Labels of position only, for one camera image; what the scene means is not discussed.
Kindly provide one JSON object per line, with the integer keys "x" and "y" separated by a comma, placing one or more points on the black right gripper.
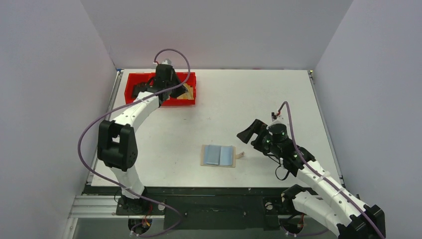
{"x": 261, "y": 134}

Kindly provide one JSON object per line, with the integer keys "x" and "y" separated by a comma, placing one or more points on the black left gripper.
{"x": 145, "y": 87}

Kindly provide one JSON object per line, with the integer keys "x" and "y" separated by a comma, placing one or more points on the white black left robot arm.
{"x": 117, "y": 147}

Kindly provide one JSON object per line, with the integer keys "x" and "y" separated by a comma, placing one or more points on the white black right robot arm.
{"x": 324, "y": 199}

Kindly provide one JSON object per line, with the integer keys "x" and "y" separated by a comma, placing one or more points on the yellow cards in bin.
{"x": 188, "y": 95}

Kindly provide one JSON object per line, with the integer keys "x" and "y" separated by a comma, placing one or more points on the red three-compartment bin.
{"x": 135, "y": 79}

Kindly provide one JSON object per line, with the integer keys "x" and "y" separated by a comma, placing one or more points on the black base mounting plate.
{"x": 265, "y": 205}

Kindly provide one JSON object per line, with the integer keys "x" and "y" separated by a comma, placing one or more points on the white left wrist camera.
{"x": 167, "y": 62}

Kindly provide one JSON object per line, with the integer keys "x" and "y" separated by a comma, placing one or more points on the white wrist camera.
{"x": 167, "y": 62}
{"x": 277, "y": 118}

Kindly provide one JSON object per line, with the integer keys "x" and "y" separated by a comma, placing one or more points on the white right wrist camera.
{"x": 277, "y": 118}

